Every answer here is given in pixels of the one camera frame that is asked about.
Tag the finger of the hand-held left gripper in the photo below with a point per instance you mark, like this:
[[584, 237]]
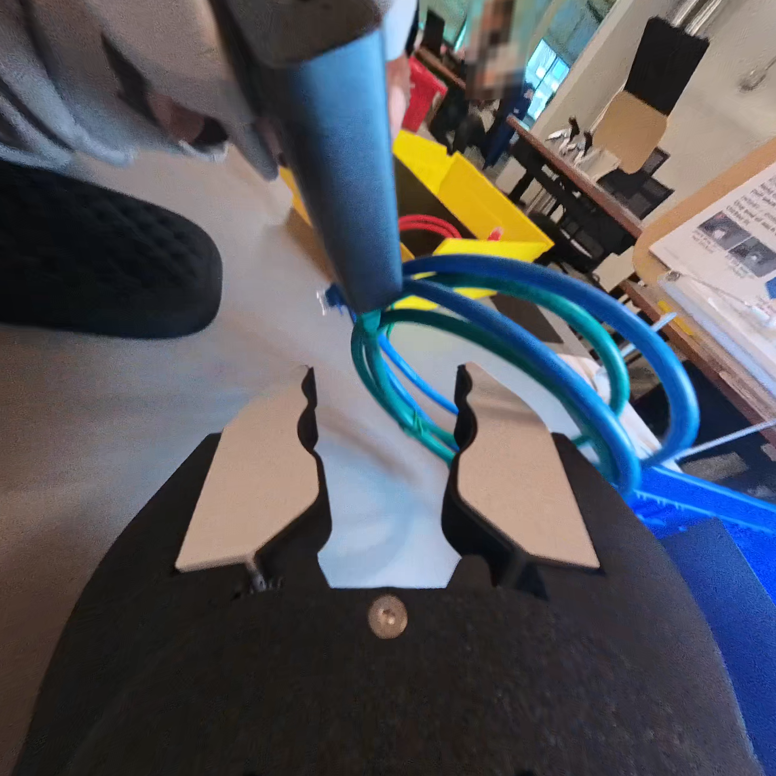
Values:
[[303, 30]]

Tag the black textured fabric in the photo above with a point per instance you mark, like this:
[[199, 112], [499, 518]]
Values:
[[91, 254]]

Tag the brown wooden table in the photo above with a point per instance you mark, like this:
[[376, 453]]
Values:
[[606, 209]]

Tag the white paper sheet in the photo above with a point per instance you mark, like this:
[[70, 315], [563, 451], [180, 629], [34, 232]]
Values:
[[727, 242]]

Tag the black ethernet port box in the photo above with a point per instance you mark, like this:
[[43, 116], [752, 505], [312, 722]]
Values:
[[345, 182]]

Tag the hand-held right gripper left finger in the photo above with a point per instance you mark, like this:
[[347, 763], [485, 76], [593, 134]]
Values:
[[254, 485]]

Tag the red plastic bin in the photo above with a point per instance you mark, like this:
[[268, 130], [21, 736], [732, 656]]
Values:
[[424, 91]]

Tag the black and tan hanging tool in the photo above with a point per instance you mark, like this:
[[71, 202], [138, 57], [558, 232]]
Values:
[[664, 66]]

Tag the window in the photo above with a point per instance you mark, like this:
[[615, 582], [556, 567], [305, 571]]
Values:
[[545, 70]]

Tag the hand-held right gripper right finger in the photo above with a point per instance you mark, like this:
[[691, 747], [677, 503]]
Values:
[[521, 485]]

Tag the yellow plastic bin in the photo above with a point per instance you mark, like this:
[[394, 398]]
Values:
[[479, 188]]

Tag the round wooden board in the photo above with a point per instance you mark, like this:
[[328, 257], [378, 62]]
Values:
[[679, 212]]

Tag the blue plastic bin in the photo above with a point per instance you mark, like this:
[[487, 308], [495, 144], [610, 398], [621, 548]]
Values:
[[697, 497]]

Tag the black chair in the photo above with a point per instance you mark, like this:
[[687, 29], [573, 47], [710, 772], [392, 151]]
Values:
[[636, 188]]

